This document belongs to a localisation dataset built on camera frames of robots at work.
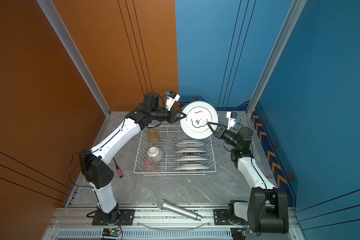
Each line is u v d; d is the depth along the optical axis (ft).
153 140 3.10
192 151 2.83
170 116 2.19
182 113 2.39
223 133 2.22
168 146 2.89
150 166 2.65
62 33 2.54
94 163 1.51
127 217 2.42
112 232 2.33
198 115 2.43
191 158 2.52
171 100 2.24
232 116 2.28
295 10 2.31
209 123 2.43
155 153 2.92
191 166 2.46
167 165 2.93
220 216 2.39
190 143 3.09
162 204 2.43
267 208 1.37
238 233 2.31
